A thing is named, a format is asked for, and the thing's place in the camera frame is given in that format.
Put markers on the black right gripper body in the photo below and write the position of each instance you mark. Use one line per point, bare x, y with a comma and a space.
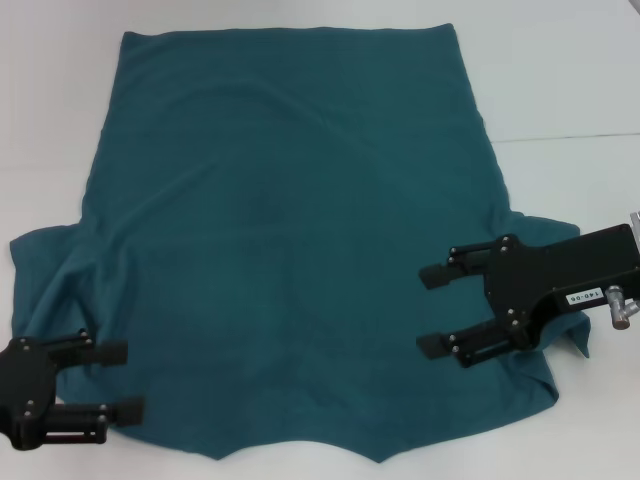
545, 272

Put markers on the teal blue shirt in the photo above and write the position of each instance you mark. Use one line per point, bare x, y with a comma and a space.
300, 200

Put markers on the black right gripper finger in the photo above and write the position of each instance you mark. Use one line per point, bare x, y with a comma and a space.
432, 346
435, 276

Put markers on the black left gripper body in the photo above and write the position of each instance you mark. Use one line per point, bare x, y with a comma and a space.
27, 372

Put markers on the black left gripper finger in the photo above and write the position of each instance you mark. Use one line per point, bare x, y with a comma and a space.
112, 352
127, 410

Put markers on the silver metal plug fitting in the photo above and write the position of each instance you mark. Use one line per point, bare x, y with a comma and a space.
619, 305

